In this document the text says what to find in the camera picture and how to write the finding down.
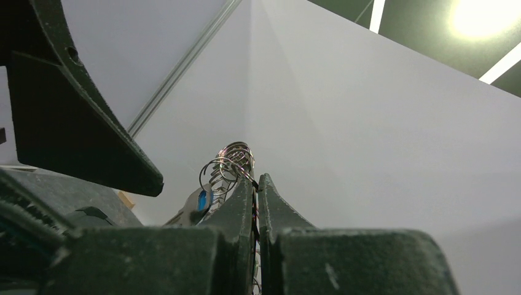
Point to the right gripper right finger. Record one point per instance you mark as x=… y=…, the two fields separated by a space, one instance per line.
x=298 y=258

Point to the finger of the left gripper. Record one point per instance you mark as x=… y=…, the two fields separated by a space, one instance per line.
x=61 y=121

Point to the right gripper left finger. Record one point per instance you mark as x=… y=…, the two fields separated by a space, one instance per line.
x=214 y=257

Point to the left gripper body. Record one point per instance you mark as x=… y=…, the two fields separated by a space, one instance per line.
x=36 y=243

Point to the blue key tag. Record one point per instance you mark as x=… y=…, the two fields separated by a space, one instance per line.
x=202 y=200

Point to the metal disc keyring with rings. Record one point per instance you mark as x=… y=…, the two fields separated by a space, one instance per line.
x=218 y=177

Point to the dark grey hard case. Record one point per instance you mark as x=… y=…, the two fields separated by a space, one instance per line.
x=66 y=194

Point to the tan wooden block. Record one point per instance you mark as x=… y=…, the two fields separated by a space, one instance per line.
x=126 y=199

